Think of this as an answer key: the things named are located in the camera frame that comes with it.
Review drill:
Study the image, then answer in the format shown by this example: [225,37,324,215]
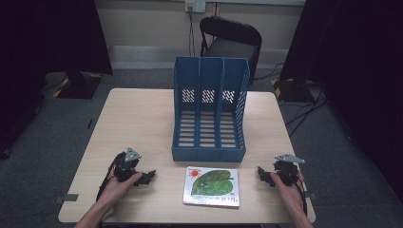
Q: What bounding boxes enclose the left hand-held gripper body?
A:
[112,146,143,183]

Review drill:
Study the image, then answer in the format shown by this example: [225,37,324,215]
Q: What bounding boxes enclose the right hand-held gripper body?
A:
[273,153,306,187]

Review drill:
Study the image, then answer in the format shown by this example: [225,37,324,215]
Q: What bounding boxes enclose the picture book with green leaf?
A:
[182,165,241,208]

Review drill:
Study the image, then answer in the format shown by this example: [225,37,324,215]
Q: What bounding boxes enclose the blue plastic file rack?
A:
[171,56,252,163]

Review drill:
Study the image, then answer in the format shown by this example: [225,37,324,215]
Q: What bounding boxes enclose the person's right hand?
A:
[269,170,307,218]

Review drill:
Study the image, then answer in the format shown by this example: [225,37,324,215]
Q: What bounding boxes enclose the person's left hand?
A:
[99,170,144,208]

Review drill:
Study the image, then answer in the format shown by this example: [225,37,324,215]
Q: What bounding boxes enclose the black stand base with hazard tape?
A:
[52,71,104,100]
[271,77,314,104]

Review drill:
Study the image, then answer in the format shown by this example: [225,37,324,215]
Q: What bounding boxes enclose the dark curtain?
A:
[279,0,403,203]

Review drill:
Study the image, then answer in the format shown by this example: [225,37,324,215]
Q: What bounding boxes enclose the black folding chair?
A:
[199,15,263,86]

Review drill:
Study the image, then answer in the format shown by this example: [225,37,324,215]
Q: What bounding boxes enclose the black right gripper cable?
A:
[294,172,309,217]

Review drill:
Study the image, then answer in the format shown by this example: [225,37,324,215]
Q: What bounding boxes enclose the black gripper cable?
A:
[95,157,119,202]
[294,172,309,217]

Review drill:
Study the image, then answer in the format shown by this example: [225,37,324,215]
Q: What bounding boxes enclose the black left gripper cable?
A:
[95,157,119,202]

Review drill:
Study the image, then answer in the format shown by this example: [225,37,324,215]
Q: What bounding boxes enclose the black cables on floor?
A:
[253,62,329,138]

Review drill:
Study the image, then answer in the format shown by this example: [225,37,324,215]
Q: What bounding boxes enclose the black cable from wall outlet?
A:
[187,9,197,58]

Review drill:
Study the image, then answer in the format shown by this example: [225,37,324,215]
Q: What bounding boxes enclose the white wall outlet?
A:
[184,0,207,14]

